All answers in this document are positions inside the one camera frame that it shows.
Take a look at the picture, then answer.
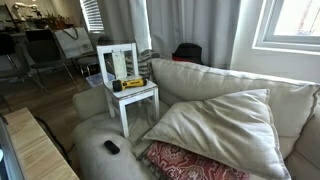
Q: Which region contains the yellow black flashlight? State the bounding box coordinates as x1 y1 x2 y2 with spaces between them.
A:
112 77 148 93

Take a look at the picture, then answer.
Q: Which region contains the white wooden chair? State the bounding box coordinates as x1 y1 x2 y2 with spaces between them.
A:
96 42 160 139

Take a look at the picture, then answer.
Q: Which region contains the grey white patterned blanket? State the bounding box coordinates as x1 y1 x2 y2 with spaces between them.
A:
125 49 162 81

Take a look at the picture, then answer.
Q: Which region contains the black hat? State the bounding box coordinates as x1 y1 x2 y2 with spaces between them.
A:
171 42 205 65

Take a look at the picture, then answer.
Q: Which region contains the white patterned card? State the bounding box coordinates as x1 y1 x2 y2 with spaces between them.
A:
111 50 128 81

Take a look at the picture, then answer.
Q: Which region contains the clear plastic storage bin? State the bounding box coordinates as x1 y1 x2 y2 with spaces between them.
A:
85 72 116 88

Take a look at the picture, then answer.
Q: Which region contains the large beige pillow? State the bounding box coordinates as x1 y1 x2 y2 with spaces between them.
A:
143 88 292 180

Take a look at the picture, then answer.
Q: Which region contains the white curtain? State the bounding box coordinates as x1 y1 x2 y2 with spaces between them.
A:
96 0 241 69

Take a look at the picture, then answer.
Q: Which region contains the black remote control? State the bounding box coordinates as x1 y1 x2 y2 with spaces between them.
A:
103 139 121 155

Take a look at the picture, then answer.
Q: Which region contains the red patterned cushion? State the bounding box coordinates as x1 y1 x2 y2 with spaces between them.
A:
146 140 251 180

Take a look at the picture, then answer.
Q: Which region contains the beige fabric sofa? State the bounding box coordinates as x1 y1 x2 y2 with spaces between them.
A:
71 58 320 180

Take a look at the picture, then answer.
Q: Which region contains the white tote bag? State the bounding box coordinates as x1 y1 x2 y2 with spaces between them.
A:
54 26 95 60

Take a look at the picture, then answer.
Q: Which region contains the white window blind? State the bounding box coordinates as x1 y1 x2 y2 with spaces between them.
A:
79 0 105 33

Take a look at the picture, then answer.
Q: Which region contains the black office chair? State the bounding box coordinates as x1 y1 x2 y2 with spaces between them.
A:
24 29 80 90
0 31 26 83

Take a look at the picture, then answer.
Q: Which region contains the white window frame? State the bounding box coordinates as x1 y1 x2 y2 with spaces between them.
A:
252 0 320 54

